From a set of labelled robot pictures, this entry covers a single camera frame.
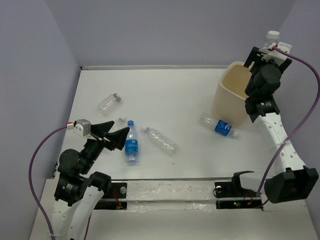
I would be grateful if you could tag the blue-labelled bottle blue cap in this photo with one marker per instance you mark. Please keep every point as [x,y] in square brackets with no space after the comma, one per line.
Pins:
[131,144]

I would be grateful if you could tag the clear jar silver lid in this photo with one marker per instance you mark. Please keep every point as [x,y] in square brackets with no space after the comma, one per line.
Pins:
[109,104]

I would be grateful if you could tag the small clear white-capped bottle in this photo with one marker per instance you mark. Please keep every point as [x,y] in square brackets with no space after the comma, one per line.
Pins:
[119,124]

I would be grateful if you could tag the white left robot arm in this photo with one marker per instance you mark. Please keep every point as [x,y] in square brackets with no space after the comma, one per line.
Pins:
[76,194]

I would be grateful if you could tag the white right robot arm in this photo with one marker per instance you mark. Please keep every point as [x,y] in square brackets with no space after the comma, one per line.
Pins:
[287,177]

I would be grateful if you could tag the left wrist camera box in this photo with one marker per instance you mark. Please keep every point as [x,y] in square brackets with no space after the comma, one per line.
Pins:
[82,128]

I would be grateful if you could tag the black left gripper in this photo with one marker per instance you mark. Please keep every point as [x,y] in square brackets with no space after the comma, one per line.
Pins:
[117,138]

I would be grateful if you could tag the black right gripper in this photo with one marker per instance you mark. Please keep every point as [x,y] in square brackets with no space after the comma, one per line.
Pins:
[255,55]

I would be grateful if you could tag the clear unlabelled plastic bottle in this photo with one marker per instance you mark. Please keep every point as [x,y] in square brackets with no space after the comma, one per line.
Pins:
[160,141]

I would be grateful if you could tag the clear white-capped plastic bottle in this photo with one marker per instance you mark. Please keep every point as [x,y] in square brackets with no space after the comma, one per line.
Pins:
[272,36]

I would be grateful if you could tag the cream plastic bin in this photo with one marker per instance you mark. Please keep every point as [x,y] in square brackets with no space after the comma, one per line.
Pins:
[229,98]

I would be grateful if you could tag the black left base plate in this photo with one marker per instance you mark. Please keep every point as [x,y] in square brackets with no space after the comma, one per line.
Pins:
[115,199]

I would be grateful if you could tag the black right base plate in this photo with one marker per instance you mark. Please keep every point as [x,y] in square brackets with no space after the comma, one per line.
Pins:
[228,198]

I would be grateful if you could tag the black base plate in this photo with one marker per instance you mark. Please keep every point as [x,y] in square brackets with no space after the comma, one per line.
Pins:
[228,198]
[115,199]

